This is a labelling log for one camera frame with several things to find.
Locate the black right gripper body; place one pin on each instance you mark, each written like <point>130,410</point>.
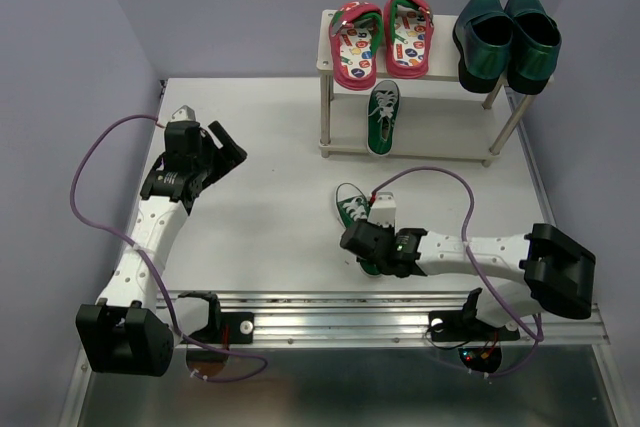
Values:
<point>387,228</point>

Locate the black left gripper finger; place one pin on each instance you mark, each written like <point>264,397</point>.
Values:
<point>222,136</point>
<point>227,158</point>

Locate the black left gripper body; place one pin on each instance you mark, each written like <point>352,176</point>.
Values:
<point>206,161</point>

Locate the green canvas sneaker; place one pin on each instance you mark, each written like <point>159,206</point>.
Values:
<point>351,204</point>
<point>382,112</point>

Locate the pink flip-flop with letters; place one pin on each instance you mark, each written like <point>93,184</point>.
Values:
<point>408,27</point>

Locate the green loafer shoe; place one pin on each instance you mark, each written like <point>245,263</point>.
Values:
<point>483,35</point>
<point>535,46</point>

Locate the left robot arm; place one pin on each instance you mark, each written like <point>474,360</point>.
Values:
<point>123,332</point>

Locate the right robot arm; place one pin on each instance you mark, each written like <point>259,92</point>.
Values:
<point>522,275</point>

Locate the white two-tier shoe shelf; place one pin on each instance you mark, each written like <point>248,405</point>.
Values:
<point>437,118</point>

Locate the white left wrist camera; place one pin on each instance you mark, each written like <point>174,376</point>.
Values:
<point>184,113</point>

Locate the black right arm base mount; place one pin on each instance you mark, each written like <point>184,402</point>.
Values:
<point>463,326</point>

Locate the aluminium table edge rail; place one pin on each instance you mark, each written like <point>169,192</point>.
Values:
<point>323,320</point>

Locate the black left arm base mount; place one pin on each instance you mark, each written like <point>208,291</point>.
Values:
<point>201,317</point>

